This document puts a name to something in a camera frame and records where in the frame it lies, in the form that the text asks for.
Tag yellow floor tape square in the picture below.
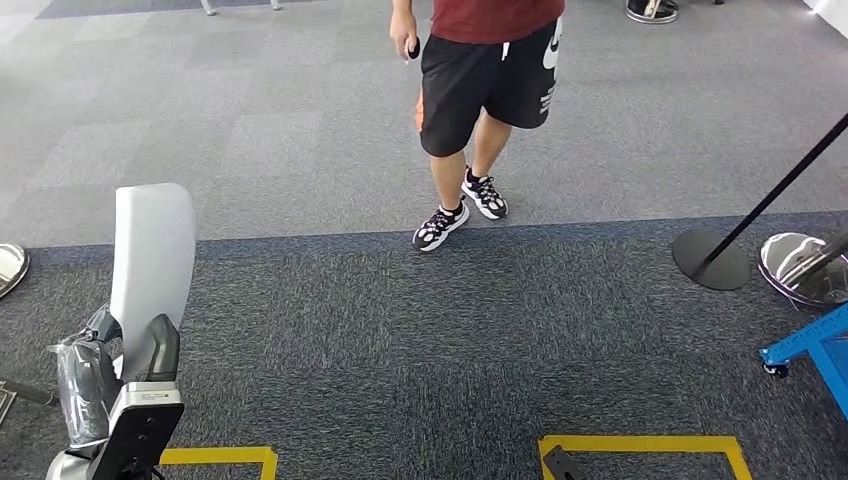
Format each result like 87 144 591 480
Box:
537 435 755 480
158 445 280 480

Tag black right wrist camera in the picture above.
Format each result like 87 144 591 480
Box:
543 445 584 480

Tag blue metal shelf rack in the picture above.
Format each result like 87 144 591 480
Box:
758 303 848 422

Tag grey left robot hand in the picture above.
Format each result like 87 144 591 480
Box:
49 304 181 452

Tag person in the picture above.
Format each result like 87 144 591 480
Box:
388 0 566 254

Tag black stanchion post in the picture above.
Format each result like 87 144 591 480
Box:
670 112 848 293

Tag white curved plastic part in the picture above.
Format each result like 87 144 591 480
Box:
109 183 198 384

